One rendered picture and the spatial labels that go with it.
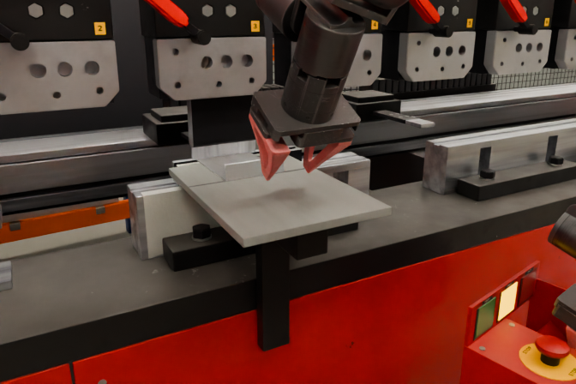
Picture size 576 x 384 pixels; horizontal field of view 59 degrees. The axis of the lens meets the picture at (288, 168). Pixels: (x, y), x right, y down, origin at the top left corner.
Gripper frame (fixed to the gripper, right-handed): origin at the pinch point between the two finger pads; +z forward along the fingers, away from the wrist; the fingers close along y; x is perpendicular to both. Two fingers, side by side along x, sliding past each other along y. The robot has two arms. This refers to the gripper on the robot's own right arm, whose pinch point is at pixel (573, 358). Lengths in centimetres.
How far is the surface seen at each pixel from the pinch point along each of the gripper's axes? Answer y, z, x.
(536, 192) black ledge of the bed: 22.1, -8.3, -25.2
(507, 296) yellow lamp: 10.0, -6.6, 6.1
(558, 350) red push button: 0.6, -8.0, 11.1
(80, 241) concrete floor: 219, 139, -7
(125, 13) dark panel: 100, -21, 23
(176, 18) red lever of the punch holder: 47, -36, 40
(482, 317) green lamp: 9.8, -6.2, 12.9
